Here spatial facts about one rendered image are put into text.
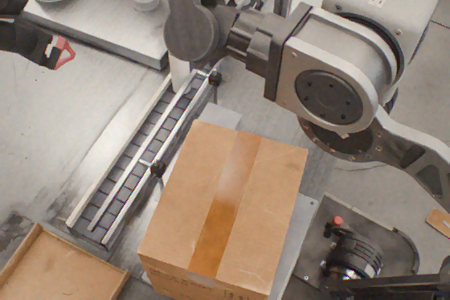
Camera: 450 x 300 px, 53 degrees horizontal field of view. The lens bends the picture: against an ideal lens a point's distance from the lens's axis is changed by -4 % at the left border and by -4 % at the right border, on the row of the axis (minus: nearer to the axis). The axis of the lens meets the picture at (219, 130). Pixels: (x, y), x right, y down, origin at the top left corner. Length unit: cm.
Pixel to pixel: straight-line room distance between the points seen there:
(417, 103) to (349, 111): 202
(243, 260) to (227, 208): 10
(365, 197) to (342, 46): 167
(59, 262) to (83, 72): 59
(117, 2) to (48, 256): 84
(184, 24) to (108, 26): 91
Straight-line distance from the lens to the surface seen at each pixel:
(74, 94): 143
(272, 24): 61
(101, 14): 157
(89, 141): 132
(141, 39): 147
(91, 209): 117
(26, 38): 97
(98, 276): 115
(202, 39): 62
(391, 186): 228
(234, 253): 83
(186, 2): 63
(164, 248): 84
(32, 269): 120
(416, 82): 270
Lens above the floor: 191
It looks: 56 degrees down
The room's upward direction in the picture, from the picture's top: straight up
